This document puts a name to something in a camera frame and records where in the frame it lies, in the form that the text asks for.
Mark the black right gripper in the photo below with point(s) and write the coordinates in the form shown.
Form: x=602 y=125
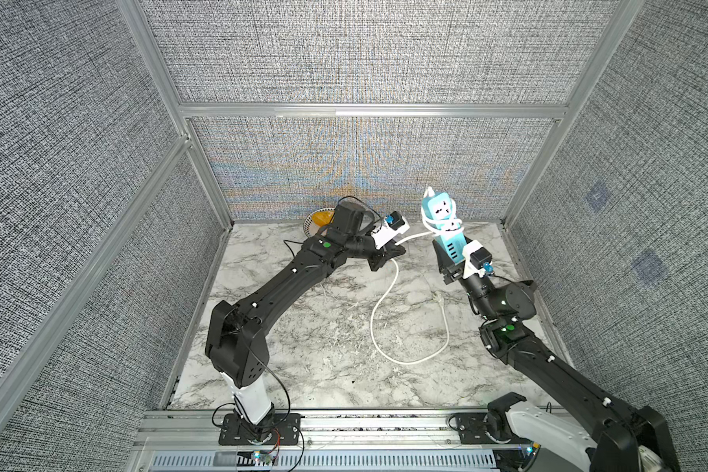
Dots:
x=453 y=271

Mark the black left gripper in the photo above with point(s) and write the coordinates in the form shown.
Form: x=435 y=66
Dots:
x=383 y=254

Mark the teal power strip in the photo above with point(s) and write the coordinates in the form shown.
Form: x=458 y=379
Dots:
x=439 y=216

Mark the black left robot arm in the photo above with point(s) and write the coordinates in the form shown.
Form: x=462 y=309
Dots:
x=236 y=343

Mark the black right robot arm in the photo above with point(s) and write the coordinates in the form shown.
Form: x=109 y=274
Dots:
x=605 y=432

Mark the orange food piece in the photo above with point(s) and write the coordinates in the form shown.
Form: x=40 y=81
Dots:
x=322 y=217

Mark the patterned white bowl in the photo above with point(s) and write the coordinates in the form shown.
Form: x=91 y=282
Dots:
x=309 y=227

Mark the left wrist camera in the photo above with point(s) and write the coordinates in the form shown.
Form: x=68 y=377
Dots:
x=389 y=228

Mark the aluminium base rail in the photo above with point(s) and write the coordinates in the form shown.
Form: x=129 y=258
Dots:
x=443 y=439

